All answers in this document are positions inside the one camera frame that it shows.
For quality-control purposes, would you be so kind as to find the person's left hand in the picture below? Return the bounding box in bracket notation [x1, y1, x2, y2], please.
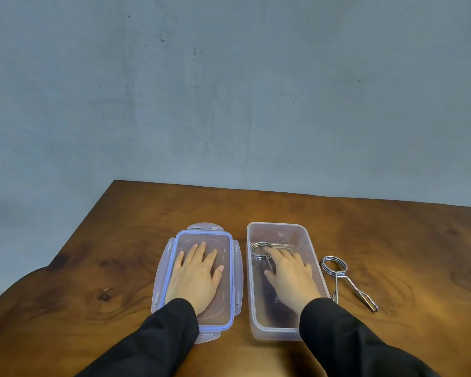
[165, 242, 225, 316]

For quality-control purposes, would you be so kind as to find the person's right hand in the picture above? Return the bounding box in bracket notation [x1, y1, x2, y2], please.
[264, 247, 322, 315]

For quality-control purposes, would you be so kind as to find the clear plastic food container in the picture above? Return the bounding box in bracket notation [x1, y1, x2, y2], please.
[246, 222, 331, 342]

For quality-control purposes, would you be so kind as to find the person's right forearm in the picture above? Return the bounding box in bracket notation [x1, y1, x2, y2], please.
[299, 297, 440, 377]

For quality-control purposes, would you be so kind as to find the person's left forearm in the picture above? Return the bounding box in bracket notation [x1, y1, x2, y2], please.
[76, 298, 200, 377]

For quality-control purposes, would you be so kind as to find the clear plastic lid blue seal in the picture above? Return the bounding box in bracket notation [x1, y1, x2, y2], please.
[151, 222, 244, 345]

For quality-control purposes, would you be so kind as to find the metal wire spring clip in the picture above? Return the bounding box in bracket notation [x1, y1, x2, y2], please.
[251, 242, 275, 274]
[321, 256, 379, 313]

